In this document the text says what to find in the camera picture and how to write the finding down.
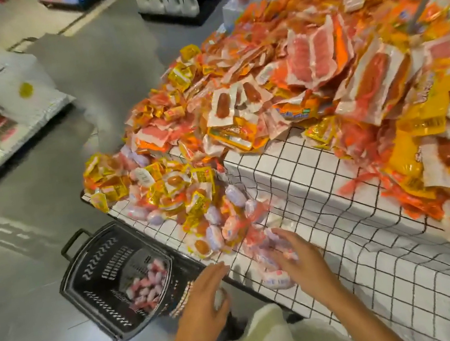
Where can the tiled white display table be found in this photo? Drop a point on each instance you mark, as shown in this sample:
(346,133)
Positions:
(374,264)

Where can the person's right hand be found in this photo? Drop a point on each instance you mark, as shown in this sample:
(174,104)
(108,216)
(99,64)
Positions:
(303,270)

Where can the large pile of sausage packets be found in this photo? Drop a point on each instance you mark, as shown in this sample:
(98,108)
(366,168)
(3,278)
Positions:
(318,61)

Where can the black shorts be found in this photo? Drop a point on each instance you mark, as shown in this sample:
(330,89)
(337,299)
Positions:
(230,328)

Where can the pile of small snack packets tier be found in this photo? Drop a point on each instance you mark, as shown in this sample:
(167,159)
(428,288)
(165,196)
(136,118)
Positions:
(109,181)

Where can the pink sausages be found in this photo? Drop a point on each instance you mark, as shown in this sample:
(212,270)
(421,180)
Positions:
(233,196)

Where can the stack of black baskets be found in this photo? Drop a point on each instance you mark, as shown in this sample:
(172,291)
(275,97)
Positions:
(90,281)

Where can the heap of lilac sausage bundles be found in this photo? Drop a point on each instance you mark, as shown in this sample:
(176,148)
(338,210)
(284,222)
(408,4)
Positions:
(145,285)

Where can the person's left hand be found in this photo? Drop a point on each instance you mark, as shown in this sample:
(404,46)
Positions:
(200,311)

